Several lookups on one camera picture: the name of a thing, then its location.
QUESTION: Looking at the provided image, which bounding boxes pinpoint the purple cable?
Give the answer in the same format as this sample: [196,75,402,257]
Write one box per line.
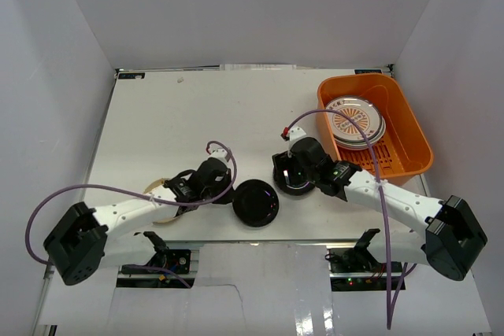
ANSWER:
[25,140,237,289]
[285,109,417,330]

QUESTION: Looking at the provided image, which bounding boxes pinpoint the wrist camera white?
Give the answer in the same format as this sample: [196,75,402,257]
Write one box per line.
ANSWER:
[207,148,231,164]
[280,125,307,151]

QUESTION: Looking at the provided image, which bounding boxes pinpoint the orange sunburst pattern plate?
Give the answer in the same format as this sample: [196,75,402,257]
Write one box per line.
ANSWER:
[325,96,382,129]

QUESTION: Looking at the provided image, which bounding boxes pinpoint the orange plastic bin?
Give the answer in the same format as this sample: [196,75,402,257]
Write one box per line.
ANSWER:
[317,72,434,186]

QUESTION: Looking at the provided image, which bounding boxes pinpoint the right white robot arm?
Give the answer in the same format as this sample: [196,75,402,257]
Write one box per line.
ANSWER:
[272,137,487,281]

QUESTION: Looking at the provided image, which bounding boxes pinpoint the blue label sticker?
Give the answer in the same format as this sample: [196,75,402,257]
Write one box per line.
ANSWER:
[117,72,145,79]
[354,68,383,75]

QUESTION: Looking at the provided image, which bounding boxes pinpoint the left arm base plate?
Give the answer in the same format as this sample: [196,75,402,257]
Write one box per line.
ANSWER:
[116,249,195,289]

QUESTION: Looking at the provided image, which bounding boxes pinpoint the black iridescent plate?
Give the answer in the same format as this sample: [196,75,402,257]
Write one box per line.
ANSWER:
[232,179,280,228]

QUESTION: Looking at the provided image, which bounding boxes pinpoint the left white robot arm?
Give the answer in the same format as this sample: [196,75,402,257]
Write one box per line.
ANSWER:
[43,150,232,286]

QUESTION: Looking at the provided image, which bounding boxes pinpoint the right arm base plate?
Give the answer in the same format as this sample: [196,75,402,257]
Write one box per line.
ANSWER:
[324,248,388,293]

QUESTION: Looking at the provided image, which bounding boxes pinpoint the left blue label sticker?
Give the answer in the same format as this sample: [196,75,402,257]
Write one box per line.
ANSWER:
[117,72,145,79]

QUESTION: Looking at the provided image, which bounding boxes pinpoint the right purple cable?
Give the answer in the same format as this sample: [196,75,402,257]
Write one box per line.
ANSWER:
[285,109,417,330]

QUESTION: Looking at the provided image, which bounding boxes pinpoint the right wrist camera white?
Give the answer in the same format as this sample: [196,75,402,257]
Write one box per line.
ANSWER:
[280,125,307,151]

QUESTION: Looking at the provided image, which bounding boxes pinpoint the black plate with mirror centre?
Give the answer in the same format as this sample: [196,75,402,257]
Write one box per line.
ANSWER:
[278,164,315,197]

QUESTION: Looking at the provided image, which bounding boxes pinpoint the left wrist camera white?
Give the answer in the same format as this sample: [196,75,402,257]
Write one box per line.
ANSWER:
[207,148,231,164]

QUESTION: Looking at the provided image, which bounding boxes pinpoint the green red rimmed plate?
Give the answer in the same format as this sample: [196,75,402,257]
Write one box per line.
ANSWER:
[332,115,386,150]

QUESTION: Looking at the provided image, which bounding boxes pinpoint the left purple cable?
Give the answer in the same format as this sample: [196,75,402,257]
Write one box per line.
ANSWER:
[25,140,237,289]

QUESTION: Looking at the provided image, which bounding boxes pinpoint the right blue label sticker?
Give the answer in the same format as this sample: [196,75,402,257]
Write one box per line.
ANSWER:
[354,68,383,75]

